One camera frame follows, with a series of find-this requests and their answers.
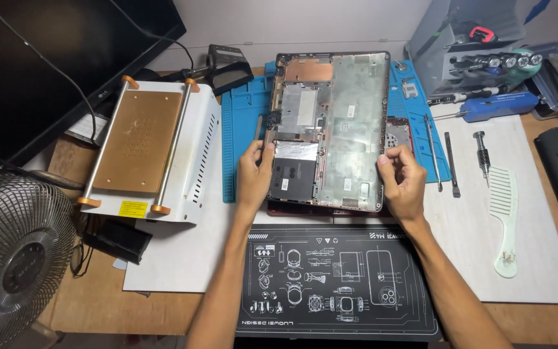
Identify black white screwdriver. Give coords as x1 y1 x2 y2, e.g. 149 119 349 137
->
425 86 508 106

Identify black monitor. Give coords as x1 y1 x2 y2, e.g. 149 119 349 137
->
0 0 187 168

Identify black printed work mat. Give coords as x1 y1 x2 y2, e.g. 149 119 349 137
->
235 224 440 338

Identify black rectangular box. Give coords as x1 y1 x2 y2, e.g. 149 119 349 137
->
82 219 154 265

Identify person's left hand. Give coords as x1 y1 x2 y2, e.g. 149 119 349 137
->
235 142 276 216

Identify grey table fan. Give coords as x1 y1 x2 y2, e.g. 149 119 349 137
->
0 170 78 349

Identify blue silicone repair mat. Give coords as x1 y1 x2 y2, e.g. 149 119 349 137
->
221 60 452 203

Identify red black small tool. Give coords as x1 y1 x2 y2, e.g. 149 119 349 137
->
468 26 497 44

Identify white comb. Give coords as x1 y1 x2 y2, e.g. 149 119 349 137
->
488 166 520 279

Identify white screen separator machine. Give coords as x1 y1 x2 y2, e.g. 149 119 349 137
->
77 75 222 225

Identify white table mat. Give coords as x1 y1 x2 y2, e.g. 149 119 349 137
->
123 114 558 305

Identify metal pry tool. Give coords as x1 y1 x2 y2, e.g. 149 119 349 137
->
423 114 444 193

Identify blue electric tool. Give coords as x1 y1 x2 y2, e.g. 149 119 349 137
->
429 91 540 123

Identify black metal stand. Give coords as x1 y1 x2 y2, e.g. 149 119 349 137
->
205 45 255 97

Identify silver black precision screwdriver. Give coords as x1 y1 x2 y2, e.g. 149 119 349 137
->
473 131 492 188

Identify dark red laptop base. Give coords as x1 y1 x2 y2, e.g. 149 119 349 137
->
267 116 415 218

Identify clear plastic storage box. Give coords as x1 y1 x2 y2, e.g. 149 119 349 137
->
525 37 558 120

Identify row of silver-capped screwdrivers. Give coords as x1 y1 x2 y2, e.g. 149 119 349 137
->
449 51 544 76

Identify black eyeglasses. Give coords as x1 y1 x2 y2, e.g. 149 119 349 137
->
69 241 94 278

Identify grey laptop bottom cover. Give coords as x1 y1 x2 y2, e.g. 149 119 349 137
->
265 51 391 214

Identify grey tool organizer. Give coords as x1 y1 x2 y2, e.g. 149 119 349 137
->
406 0 544 99

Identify person's right hand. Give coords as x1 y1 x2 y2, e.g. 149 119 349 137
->
377 144 428 225

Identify black cable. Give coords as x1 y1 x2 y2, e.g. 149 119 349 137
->
0 0 195 141

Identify white paper sheet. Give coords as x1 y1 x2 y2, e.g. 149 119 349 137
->
65 113 109 145

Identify black flat spudger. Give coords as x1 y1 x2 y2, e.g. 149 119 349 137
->
444 132 461 198

